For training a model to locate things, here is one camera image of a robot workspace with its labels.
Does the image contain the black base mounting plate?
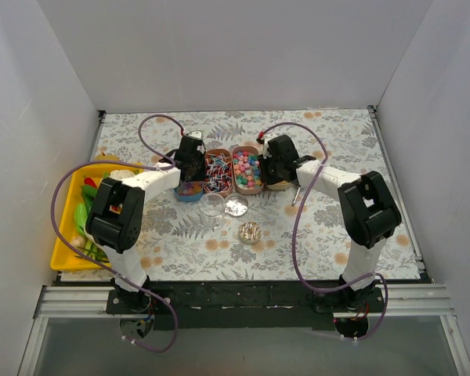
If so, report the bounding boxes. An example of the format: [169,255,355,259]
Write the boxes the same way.
[105,280,436,331]

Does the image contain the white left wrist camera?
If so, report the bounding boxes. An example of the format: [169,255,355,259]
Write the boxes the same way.
[188,130,203,139]

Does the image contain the green toy vegetables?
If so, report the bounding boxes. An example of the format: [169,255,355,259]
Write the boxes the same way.
[71,184,109,262]

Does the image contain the yellow plastic bin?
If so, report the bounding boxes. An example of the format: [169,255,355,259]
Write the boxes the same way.
[50,161,143,271]

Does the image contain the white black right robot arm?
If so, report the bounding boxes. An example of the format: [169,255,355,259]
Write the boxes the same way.
[257,132,402,312]

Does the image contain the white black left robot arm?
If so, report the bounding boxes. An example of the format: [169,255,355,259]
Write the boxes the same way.
[85,131,206,313]

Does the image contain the white toy vegetable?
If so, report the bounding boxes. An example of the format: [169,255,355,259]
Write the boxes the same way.
[109,169,135,180]

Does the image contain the beige gummy candy tray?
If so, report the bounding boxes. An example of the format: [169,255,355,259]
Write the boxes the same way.
[266,180,293,190]

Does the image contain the aluminium frame rail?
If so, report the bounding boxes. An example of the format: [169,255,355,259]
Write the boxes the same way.
[18,284,470,375]

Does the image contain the blue candy tray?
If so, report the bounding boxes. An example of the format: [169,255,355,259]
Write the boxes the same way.
[174,181,204,202]

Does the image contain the pink lollipop tray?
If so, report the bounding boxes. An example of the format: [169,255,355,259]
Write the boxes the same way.
[204,149,233,197]

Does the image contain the clear glass jar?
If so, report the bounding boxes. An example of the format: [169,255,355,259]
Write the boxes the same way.
[199,193,226,230]

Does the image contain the small donut decorated tin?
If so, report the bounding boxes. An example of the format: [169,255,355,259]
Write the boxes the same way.
[237,222,262,244]

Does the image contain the red toy chili pepper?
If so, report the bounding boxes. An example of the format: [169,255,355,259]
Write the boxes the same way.
[84,177,97,188]

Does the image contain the clear glass jar lid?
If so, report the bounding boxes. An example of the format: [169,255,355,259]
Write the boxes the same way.
[225,194,248,217]

